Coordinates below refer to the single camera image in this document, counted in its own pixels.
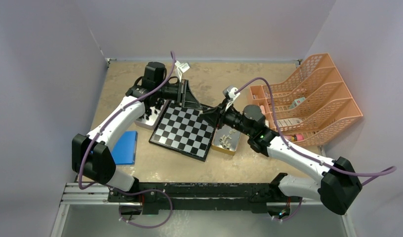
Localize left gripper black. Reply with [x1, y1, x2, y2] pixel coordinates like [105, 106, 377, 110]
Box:
[156, 79, 202, 110]

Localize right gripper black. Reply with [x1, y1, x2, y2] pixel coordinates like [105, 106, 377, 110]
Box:
[200, 98, 253, 137]

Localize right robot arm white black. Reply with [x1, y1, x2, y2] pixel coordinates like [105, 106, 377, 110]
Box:
[200, 105, 363, 215]

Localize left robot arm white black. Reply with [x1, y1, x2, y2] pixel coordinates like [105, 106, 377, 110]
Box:
[72, 60, 202, 202]

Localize gold metal tin tray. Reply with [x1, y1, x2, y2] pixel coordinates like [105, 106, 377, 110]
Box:
[211, 125, 241, 156]

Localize black white chessboard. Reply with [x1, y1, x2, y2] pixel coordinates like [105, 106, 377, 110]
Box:
[149, 102, 216, 162]

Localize silver pink tin tray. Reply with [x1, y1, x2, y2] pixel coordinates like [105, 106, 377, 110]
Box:
[135, 99, 170, 130]

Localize blue notebook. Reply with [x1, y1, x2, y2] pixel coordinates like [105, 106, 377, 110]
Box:
[112, 131, 138, 165]

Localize small box in organizer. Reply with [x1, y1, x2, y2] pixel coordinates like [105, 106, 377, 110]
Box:
[289, 97, 306, 109]

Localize orange plastic file organizer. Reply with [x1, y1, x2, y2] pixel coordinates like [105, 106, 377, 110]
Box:
[247, 53, 363, 147]

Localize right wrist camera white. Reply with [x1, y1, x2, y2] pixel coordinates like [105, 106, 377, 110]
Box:
[223, 85, 241, 111]

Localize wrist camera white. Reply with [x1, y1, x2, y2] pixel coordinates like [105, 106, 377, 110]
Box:
[223, 85, 241, 111]
[174, 61, 191, 80]

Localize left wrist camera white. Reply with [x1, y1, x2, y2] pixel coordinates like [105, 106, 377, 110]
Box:
[174, 61, 191, 80]

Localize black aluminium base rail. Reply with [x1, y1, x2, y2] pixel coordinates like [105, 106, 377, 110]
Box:
[59, 181, 323, 217]

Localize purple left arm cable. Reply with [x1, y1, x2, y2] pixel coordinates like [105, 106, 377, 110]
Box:
[78, 50, 177, 191]

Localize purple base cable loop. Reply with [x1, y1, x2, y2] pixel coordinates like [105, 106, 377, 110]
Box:
[118, 188, 173, 229]

